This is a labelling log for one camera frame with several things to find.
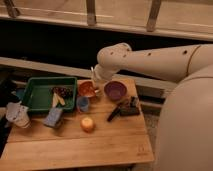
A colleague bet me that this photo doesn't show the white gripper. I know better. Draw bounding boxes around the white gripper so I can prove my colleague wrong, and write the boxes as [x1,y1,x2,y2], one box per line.
[91,68,106,94]

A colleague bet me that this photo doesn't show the silver metal fork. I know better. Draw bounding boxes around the silver metal fork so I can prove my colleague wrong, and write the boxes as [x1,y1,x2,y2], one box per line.
[84,86,100,96]

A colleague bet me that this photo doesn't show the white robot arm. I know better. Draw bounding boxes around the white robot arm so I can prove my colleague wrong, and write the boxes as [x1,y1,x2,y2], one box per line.
[92,43,213,171]

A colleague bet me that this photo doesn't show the red bowl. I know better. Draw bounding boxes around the red bowl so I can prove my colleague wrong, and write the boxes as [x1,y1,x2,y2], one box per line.
[78,81,100,98]

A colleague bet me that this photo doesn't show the purple bowl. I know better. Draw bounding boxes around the purple bowl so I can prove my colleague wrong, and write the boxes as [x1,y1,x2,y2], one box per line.
[104,81,127,101]

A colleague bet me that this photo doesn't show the blue plastic cup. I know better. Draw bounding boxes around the blue plastic cup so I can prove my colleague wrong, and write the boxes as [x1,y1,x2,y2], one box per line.
[76,96,89,112]

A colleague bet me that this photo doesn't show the dark purple grapes bunch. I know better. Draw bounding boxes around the dark purple grapes bunch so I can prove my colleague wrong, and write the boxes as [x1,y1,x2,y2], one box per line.
[51,87,73,98]

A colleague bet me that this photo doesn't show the black wedge block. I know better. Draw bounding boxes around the black wedge block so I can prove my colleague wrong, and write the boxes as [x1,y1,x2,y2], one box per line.
[120,97,140,116]

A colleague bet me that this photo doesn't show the pale banana slices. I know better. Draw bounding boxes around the pale banana slices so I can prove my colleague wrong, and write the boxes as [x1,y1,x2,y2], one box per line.
[52,93,65,107]

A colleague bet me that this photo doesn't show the orange yellow apple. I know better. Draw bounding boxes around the orange yellow apple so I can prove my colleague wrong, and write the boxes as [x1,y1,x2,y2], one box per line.
[80,117,95,133]

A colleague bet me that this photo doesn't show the wooden table board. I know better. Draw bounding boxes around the wooden table board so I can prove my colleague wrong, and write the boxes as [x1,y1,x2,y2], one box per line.
[0,78,155,171]

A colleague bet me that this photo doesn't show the blue sponge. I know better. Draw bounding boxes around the blue sponge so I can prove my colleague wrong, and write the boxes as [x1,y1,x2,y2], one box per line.
[43,107,63,128]

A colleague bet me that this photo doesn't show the green plastic tray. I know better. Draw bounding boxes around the green plastic tray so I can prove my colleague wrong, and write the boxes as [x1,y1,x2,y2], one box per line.
[22,76,77,114]

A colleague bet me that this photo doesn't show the white crumpled cloth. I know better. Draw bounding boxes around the white crumpled cloth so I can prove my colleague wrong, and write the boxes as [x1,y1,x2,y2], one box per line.
[6,102,30,128]

